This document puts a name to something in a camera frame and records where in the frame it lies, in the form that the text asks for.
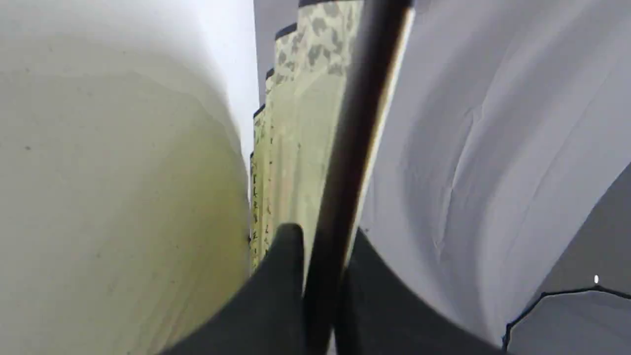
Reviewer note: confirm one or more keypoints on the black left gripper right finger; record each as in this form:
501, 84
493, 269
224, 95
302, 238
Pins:
379, 315

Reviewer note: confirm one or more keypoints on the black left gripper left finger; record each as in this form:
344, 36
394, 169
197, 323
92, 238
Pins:
265, 317

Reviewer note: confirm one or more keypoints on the painted paper folding fan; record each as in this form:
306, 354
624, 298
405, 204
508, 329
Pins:
317, 135

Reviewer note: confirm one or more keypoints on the white desk lamp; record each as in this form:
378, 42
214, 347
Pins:
124, 128

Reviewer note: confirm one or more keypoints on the grey backdrop curtain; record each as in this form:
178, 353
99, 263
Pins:
510, 121

